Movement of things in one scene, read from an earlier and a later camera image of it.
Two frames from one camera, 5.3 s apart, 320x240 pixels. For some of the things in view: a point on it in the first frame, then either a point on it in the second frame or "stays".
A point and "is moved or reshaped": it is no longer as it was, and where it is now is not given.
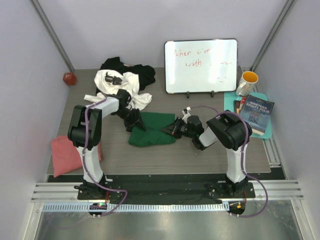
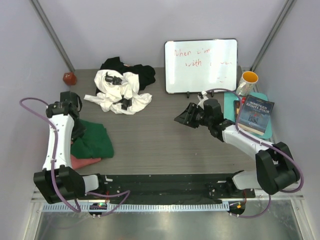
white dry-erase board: (201, 65) stays
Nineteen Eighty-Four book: (256, 111) stays
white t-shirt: (109, 82) stays
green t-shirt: (153, 135) is moved or reshaped
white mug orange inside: (248, 79) stays
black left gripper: (136, 120) → (79, 132)
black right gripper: (172, 128) → (185, 118)
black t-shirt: (146, 74) stays
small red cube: (69, 78) stays
